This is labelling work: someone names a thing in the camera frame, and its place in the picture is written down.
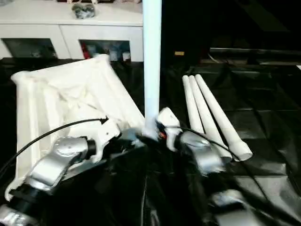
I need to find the white plastic table leg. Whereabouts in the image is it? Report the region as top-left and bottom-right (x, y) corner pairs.
(188, 74), (233, 164)
(194, 73), (254, 162)
(182, 75), (206, 135)
(141, 0), (163, 139)

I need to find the white plastic table top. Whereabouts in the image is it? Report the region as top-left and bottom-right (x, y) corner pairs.
(4, 53), (147, 201)

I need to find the white patterned jug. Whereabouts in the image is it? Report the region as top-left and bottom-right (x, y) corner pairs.
(110, 46), (120, 61)

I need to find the black work mat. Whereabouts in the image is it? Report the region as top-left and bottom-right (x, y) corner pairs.
(0, 56), (301, 226)

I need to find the white sideboard cabinet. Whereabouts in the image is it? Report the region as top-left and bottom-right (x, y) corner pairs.
(0, 0), (144, 60)

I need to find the grey crumpled object on cabinet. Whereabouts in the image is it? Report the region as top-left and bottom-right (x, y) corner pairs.
(71, 2), (97, 20)

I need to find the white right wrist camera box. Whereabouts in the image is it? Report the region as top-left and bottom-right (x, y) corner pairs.
(155, 107), (181, 152)

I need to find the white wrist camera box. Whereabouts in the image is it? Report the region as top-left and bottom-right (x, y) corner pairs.
(155, 107), (181, 152)
(93, 117), (122, 163)

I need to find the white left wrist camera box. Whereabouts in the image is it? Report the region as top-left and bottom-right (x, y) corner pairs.
(93, 117), (122, 163)

